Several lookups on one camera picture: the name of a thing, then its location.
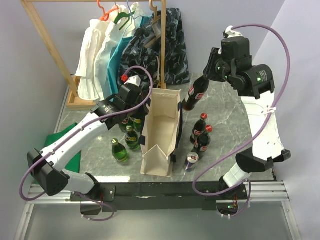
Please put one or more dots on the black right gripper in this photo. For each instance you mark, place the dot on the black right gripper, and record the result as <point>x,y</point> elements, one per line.
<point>215,55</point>

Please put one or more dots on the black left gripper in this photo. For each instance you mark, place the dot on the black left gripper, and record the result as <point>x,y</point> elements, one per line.
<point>143,112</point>

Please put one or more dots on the green glass bottle yellow label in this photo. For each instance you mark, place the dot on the green glass bottle yellow label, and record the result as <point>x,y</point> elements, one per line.
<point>137,123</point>

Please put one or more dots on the dark cola bottle red cap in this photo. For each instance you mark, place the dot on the dark cola bottle red cap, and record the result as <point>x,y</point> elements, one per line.
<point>195,93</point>

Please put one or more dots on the beige canvas tote bag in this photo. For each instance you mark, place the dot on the beige canvas tote bag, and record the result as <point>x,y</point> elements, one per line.
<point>161,132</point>

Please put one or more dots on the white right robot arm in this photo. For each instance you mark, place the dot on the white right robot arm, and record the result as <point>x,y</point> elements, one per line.
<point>256,88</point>

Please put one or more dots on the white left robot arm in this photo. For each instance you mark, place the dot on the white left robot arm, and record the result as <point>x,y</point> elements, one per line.
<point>103,117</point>

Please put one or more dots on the teal shirt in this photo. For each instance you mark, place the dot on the teal shirt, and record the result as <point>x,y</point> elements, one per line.
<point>121,43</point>

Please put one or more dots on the green bottle back left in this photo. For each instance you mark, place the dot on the green bottle back left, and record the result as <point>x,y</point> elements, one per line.
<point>126,122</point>

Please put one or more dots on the green bottle middle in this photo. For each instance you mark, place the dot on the green bottle middle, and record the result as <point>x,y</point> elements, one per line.
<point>131,138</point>

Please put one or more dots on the dark patterned shirt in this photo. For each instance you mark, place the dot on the dark patterned shirt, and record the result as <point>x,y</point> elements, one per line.
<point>176,70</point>

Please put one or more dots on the green bottle front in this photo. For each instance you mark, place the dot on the green bottle front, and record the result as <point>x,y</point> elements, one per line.
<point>119,151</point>

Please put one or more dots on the wooden clothes rack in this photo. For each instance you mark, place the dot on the wooden clothes rack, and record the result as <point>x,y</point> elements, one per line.
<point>72,99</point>

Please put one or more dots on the pale white blouse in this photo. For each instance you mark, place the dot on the pale white blouse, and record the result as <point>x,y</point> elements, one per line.
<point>103,56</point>

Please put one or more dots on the white ruffled shirt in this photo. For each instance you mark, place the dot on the white ruffled shirt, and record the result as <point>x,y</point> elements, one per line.
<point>88,88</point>

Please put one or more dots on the cola bottle middle red cap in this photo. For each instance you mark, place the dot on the cola bottle middle red cap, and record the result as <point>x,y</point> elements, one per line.
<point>198,128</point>

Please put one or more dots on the green hanger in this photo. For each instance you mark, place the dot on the green hanger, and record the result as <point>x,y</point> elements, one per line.
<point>122,18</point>

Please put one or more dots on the orange hanger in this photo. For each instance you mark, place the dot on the orange hanger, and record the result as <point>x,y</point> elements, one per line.
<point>106,14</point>

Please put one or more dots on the cola bottle front red cap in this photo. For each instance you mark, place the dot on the cola bottle front red cap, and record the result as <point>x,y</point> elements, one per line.
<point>202,142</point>

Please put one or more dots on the silver blue energy drink can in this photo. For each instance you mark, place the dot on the silver blue energy drink can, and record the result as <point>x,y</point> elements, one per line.
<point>190,162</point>

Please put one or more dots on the green cloth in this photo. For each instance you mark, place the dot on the green cloth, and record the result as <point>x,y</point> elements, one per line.
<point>58,164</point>

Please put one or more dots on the wooden hanger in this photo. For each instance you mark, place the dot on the wooden hanger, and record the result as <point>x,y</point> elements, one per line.
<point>156,28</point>

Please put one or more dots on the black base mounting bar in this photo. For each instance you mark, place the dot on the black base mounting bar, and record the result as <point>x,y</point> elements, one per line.
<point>129,196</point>

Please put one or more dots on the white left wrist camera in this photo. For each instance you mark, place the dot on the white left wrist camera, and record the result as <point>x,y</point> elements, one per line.
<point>134,80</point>

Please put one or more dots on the blue wire hanger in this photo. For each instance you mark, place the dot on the blue wire hanger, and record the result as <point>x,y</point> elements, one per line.
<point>135,18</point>

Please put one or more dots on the aluminium rail frame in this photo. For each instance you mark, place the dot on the aluminium rail frame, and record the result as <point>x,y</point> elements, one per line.
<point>152,215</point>

